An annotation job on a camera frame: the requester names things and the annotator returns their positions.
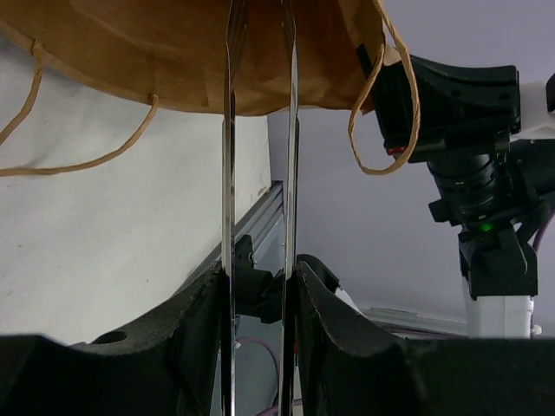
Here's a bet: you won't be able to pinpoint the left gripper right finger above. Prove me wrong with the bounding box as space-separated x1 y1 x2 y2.
297 262 554 415

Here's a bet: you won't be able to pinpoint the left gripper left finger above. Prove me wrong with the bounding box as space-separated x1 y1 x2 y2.
1 270 220 415

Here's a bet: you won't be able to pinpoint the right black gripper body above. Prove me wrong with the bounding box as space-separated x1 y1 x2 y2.
371 56 520 164

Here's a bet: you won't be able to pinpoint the metal tongs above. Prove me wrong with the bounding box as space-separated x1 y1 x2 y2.
220 1 299 415

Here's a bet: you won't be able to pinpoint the brown paper bag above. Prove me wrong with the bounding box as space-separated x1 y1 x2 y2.
0 0 422 178

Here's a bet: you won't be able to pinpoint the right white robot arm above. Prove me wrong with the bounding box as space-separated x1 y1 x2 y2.
356 46 554 338

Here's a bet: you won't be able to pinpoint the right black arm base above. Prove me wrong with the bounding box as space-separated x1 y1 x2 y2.
235 234 342 324

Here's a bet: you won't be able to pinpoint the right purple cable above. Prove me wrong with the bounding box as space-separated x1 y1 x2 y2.
236 216 555 408

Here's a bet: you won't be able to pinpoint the aluminium frame rail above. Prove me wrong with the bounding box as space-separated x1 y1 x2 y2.
173 179 469 337

